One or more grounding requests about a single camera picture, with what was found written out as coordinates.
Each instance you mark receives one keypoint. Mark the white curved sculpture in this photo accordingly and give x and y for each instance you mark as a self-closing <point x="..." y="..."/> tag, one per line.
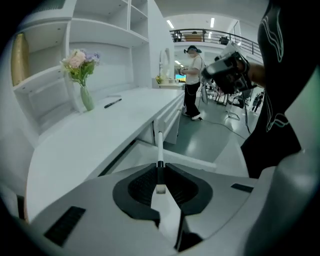
<point x="165" y="62"/>

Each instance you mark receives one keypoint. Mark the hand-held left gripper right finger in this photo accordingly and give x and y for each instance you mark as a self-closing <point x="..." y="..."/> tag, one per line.
<point x="212" y="200"/>

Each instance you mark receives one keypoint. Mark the white desk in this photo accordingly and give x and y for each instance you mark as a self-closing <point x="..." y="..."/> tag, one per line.
<point x="95" y="135"/>

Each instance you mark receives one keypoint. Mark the black balcony railing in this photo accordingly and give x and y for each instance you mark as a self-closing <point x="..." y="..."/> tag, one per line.
<point x="225" y="37"/>

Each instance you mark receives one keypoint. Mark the pale green ribbed vase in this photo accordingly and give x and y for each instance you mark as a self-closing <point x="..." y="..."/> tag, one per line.
<point x="87" y="100"/>

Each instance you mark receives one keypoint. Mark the long ceiling light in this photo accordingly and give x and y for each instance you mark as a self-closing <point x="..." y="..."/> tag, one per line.
<point x="170" y="24"/>
<point x="212" y="22"/>

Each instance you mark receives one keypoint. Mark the white shelf unit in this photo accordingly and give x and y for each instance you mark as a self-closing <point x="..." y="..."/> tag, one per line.
<point x="75" y="50"/>

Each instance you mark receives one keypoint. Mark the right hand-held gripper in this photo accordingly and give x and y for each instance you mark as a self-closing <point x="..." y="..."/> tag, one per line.
<point x="228" y="71"/>

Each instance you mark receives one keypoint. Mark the black marker pen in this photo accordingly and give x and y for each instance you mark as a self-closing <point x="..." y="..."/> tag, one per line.
<point x="113" y="103"/>

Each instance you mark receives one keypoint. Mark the pastel flower bouquet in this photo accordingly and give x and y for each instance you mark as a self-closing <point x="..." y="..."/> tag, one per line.
<point x="80" y="63"/>

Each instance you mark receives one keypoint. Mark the metal frame chair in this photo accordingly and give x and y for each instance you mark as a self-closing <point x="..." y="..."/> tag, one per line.
<point x="234" y="107"/>

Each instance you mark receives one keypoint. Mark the gold vase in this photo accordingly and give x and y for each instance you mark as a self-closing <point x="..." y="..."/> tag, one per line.
<point x="19" y="60"/>

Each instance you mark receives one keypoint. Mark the colourful monitor screen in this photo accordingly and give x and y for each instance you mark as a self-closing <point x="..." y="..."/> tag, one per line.
<point x="180" y="78"/>

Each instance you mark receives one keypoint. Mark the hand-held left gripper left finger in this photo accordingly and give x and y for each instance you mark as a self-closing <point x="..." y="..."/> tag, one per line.
<point x="100" y="207"/>

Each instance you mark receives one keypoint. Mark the person's right forearm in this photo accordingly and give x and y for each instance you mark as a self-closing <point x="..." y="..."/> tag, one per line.
<point x="257" y="75"/>

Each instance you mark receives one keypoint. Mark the white pen with black band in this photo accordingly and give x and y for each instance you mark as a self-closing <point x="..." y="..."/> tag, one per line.
<point x="160" y="150"/>

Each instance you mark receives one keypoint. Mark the white closed drawer cabinet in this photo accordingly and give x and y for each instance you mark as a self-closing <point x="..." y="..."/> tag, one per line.
<point x="170" y="117"/>

